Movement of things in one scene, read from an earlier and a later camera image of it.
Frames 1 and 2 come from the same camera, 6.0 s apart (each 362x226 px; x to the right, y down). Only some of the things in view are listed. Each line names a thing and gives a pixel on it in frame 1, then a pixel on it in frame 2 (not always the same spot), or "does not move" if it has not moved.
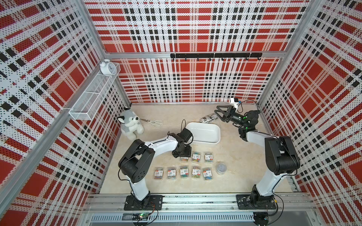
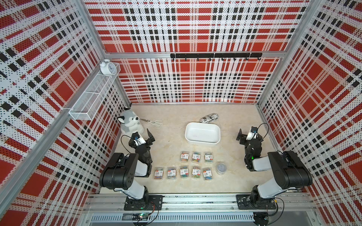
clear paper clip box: [196, 172] does not move
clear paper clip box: [184, 172] does not move
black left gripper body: [185, 151] -> [149, 142]
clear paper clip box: [159, 173] does not move
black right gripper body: [234, 117] -> [243, 141]
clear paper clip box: [209, 157] does not move
